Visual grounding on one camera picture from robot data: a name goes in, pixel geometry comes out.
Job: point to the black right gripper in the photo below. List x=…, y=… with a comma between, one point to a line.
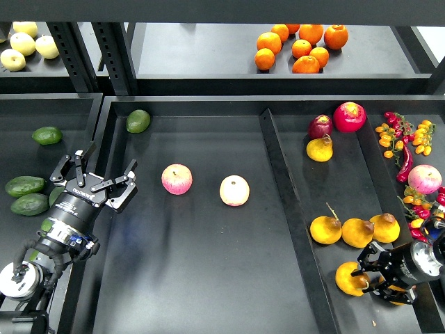
x=400, y=266

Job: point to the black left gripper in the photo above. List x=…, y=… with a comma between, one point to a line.
x=82, y=198

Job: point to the dark green avocado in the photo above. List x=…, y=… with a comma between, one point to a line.
x=35, y=256

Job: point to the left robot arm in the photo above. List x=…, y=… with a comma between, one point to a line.
x=31, y=278

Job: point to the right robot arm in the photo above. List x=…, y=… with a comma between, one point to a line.
x=429, y=258

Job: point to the yellow pear brown top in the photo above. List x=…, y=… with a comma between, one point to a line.
x=386, y=228

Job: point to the dark avocado upright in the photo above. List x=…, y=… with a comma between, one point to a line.
x=54, y=194

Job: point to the light green round avocado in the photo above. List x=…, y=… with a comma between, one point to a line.
x=138, y=121

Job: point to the green avocado upper left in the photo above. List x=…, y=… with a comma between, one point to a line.
x=47, y=135

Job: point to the yellow pear under gripper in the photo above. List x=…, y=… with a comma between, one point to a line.
x=326, y=229

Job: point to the green avocado lower left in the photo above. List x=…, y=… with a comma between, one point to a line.
x=46, y=225

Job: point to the dark avocado left middle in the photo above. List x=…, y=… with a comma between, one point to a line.
x=30, y=204

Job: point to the dark avocado left top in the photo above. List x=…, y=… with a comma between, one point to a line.
x=24, y=185

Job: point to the black tray divider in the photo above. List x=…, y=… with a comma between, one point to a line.
x=315, y=288

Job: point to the pink red apple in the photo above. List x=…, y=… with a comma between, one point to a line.
x=176, y=179

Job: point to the lower cherry tomato bunch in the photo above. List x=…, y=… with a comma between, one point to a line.
x=418, y=209

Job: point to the cherry tomato bunch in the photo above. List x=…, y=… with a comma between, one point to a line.
x=396, y=133
x=418, y=209

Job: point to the red chili pepper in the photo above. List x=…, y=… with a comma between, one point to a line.
x=406, y=167

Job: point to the pink apple right side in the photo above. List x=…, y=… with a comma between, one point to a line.
x=425, y=179

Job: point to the black upper shelf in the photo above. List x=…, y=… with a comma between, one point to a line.
x=218, y=59

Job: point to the black centre tray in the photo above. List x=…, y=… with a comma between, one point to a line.
x=192, y=264

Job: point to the pale pink apple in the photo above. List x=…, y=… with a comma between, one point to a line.
x=234, y=190

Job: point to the pale yellow apple right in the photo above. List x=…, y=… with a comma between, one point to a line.
x=46, y=47

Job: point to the pale yellow apple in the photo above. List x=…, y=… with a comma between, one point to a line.
x=13, y=60
x=29, y=28
x=46, y=47
x=23, y=43

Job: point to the upper cherry tomato bunch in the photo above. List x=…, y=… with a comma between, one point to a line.
x=396, y=133

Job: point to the pale yellow apple front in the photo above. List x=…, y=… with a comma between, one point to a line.
x=13, y=60

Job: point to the pale yellow apple middle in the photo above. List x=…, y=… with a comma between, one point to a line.
x=23, y=43

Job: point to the pale yellow apple top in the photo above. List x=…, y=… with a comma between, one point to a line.
x=29, y=28

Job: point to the bright red apple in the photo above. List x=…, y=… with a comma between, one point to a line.
x=349, y=117

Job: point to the dark red apple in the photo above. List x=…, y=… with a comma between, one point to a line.
x=320, y=126

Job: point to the orange far left bottom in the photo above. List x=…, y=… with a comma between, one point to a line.
x=264, y=59

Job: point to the orange left upper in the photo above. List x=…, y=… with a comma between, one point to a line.
x=269, y=40

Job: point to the orange front centre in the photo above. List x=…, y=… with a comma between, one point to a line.
x=306, y=65

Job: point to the orange right of middle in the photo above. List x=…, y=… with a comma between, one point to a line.
x=321, y=54

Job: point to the black perforated shelf post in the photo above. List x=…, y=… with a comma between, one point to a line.
x=115, y=47

